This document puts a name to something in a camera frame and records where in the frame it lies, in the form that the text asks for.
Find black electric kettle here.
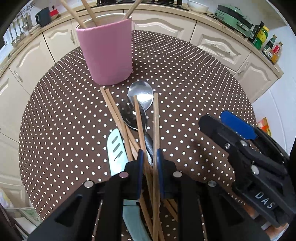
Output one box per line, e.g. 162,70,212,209
35,7,52,27

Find large steel spoon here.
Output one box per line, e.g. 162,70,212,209
127,81,154,166

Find dark sauce bottle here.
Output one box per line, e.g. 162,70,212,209
262,34,277,55

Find orange snack package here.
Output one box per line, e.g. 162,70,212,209
257,117,271,137

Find wooden chopstick long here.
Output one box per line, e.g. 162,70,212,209
100,87,152,240

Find white ceramic bowl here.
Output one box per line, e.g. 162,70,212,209
187,0,209,13

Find pink utensil cup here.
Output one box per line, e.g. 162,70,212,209
76,13,133,85

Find brown polka dot tablecloth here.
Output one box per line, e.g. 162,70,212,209
19,30,256,219

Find hanging utensil rack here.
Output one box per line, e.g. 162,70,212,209
8,1,35,49

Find cream lower kitchen cabinets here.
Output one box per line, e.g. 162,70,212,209
1,4,283,207

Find green electric cooker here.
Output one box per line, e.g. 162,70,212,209
214,4,253,38

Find green oil bottle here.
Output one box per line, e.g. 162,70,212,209
253,26,269,50

